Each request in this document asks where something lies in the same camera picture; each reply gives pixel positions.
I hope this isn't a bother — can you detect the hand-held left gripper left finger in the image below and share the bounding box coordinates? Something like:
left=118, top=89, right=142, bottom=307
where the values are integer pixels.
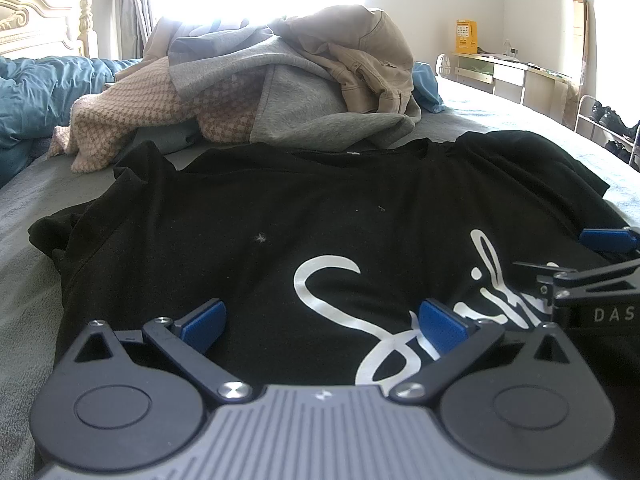
left=74, top=298, right=257, bottom=405

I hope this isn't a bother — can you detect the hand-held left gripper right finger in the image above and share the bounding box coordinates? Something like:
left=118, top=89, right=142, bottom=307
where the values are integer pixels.
left=390, top=299, right=572, bottom=405

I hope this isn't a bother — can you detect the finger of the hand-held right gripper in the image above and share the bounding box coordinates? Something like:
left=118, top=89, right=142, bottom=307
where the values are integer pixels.
left=514, top=260, right=576, bottom=281
left=580, top=227, right=640, bottom=255

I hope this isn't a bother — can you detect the black t-shirt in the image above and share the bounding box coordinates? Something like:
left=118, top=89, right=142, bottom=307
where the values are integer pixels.
left=27, top=130, right=640, bottom=401

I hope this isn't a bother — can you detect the metal shoe rack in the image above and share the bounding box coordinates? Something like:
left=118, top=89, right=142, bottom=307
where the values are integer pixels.
left=575, top=95, right=640, bottom=167

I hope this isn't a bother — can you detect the grey-blue folded garment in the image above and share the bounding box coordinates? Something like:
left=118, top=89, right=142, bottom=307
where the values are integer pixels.
left=135, top=122, right=201, bottom=157

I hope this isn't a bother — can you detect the cardboard sheet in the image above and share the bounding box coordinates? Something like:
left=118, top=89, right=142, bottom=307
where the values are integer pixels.
left=570, top=0, right=597, bottom=97

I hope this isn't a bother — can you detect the cream desk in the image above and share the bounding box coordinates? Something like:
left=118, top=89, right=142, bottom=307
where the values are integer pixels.
left=435, top=51, right=571, bottom=111

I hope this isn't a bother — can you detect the light blue cloth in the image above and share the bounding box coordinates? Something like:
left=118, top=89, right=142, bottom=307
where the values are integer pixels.
left=412, top=62, right=446, bottom=113

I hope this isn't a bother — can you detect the yellow box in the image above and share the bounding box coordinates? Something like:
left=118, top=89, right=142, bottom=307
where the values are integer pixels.
left=454, top=19, right=478, bottom=55

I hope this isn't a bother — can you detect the cream garment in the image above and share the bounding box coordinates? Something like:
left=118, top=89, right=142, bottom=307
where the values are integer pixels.
left=142, top=15, right=251, bottom=68

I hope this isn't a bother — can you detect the blue duvet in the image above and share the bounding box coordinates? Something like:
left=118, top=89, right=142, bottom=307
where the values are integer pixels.
left=0, top=55, right=143, bottom=188

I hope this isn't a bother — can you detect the grey curtain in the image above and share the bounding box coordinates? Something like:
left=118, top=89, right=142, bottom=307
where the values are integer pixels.
left=112, top=0, right=156, bottom=61

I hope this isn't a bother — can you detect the cream carved headboard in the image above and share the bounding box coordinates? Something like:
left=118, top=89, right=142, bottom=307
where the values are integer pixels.
left=0, top=0, right=83, bottom=58

